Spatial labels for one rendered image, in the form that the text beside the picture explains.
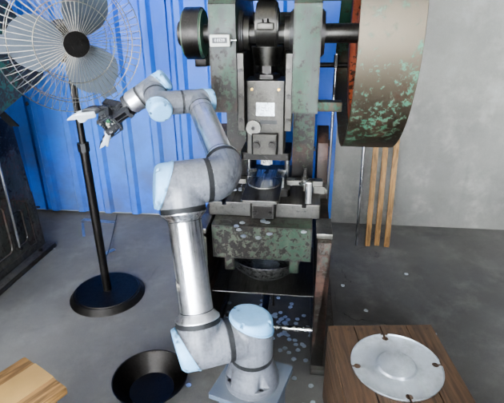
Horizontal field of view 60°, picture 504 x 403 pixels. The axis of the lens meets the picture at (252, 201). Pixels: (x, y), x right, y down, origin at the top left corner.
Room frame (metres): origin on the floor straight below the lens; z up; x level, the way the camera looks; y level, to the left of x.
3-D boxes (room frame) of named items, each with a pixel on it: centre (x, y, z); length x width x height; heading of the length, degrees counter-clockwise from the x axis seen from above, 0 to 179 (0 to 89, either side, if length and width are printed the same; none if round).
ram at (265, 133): (1.71, -0.06, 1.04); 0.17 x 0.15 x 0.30; 173
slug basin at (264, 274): (1.75, -0.06, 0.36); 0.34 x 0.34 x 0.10
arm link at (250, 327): (0.94, 0.01, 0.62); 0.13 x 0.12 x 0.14; 108
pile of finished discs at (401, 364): (1.09, -0.46, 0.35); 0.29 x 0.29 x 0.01
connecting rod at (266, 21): (1.75, -0.06, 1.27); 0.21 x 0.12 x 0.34; 173
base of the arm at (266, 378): (0.94, 0.00, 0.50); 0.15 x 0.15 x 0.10
